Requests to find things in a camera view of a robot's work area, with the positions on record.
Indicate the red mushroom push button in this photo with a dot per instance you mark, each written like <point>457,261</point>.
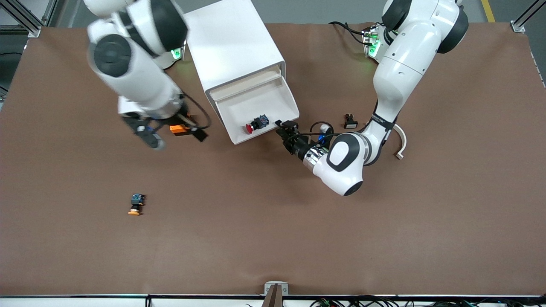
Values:
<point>257,123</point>

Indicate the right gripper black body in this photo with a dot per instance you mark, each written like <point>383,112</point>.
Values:
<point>184,118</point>

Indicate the orange button enclosure box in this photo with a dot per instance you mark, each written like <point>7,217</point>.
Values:
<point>179,129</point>

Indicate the metal table edge bracket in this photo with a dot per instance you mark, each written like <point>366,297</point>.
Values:
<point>268,288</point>

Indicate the right white Franka arm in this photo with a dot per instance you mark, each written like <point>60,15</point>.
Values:
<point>132,72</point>

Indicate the white plastic drawer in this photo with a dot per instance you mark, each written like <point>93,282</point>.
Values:
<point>247,106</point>

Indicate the aluminium frame post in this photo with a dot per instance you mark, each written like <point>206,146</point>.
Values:
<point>21,16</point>
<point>517,26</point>

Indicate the white drawer cabinet housing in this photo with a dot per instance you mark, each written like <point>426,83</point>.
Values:
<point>230,42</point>

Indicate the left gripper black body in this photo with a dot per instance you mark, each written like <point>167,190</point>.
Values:
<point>298,146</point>

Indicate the white-capped black push button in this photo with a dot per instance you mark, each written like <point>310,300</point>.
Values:
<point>350,124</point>

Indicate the white table edge rail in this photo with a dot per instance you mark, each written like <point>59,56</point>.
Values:
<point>85,302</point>

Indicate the orange mushroom push button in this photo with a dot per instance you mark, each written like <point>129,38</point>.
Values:
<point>136,200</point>

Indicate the left white Franka arm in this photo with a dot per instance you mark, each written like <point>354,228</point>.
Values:
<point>401,72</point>

